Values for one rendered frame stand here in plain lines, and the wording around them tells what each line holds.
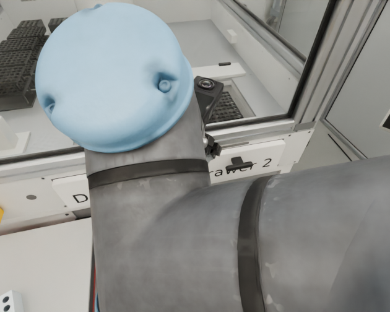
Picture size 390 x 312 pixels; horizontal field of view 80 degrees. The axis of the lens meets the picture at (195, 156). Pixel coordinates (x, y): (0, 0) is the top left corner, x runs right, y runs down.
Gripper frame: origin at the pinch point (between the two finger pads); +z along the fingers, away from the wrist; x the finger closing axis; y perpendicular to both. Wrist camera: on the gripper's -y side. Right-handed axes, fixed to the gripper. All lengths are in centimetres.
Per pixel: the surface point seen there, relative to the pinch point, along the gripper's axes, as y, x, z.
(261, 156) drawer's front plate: -7.0, 14.2, 22.0
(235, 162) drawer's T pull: -2.3, 8.0, 17.3
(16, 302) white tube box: 44, -26, 6
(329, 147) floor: -58, 78, 156
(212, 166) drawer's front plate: 0.8, 2.4, 19.0
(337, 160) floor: -47, 83, 148
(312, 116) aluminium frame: -20.5, 22.7, 17.5
